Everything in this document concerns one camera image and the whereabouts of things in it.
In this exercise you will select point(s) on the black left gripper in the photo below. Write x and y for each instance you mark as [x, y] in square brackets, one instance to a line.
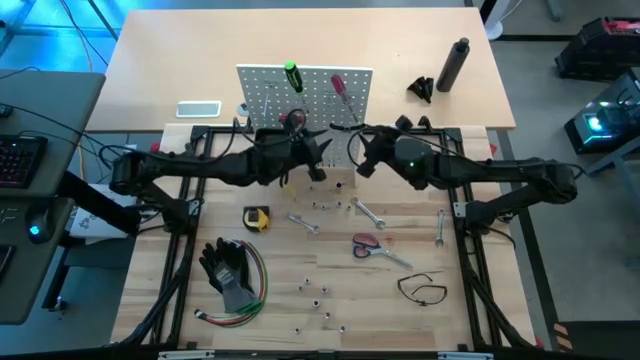
[280, 160]

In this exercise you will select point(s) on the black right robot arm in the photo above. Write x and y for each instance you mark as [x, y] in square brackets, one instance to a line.
[490, 170]

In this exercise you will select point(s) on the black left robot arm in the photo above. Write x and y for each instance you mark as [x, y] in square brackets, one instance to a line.
[200, 167]

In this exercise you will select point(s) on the small black angular object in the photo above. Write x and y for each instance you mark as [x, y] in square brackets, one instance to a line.
[424, 87]

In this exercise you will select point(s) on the black crate red lid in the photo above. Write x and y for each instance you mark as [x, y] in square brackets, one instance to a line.
[595, 50]

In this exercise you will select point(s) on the yellow tape measure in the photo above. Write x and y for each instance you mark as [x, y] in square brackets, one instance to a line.
[256, 219]

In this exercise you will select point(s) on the white rectangular phone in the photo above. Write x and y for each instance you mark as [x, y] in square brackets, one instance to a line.
[198, 109]

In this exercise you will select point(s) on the white box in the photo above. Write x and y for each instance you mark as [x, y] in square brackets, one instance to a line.
[92, 227]

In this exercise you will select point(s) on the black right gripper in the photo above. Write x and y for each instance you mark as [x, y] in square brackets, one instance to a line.
[385, 150]

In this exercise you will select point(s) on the black platform striped corner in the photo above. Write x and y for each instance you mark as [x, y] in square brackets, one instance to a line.
[600, 342]

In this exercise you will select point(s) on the grey desk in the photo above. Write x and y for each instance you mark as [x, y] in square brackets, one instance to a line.
[50, 100]

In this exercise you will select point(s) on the black table clamp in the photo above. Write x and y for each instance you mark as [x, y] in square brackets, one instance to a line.
[425, 122]

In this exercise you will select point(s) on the black safety glasses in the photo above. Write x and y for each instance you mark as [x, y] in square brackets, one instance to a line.
[430, 296]

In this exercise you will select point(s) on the white metal bracket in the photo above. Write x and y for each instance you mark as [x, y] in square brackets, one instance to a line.
[465, 356]
[185, 355]

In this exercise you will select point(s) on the black grey work glove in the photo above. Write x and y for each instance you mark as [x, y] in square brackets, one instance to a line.
[227, 275]

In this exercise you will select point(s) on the black aluminium frame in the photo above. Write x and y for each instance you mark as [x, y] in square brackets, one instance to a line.
[222, 131]

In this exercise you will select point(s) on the light wooden desk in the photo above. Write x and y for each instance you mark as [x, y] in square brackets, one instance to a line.
[200, 60]

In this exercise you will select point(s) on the black keyboard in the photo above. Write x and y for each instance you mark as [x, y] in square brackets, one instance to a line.
[20, 160]

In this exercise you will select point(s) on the black cylindrical bottle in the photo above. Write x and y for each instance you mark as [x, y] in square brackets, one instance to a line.
[452, 67]

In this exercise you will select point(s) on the white pedestal base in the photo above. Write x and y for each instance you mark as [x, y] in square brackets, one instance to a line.
[495, 27]

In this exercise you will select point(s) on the white perforated pegboard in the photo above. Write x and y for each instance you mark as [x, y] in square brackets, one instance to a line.
[320, 87]

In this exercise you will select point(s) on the green black screwdriver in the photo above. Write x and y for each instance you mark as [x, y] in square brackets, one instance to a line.
[293, 76]

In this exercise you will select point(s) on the black computer mouse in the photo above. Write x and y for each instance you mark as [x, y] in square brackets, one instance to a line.
[39, 225]

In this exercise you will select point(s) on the computer case with lights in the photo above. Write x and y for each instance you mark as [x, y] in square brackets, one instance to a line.
[600, 125]

